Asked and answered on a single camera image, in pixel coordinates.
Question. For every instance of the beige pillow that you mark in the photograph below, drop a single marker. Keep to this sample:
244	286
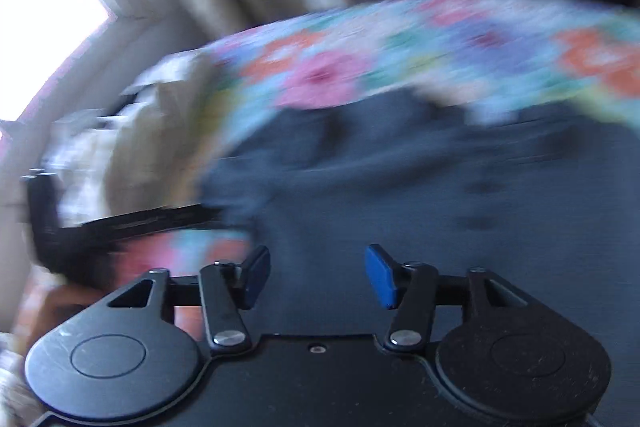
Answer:
110	165

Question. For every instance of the floral quilt bedspread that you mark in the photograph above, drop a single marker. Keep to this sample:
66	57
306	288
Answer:
491	58

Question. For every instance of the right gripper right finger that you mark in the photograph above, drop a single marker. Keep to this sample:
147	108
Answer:
408	289

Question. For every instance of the grey polo shirt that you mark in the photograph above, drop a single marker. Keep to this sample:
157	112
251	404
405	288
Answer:
548	199

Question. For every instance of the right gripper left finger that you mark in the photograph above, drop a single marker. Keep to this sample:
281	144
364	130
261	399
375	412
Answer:
227	289

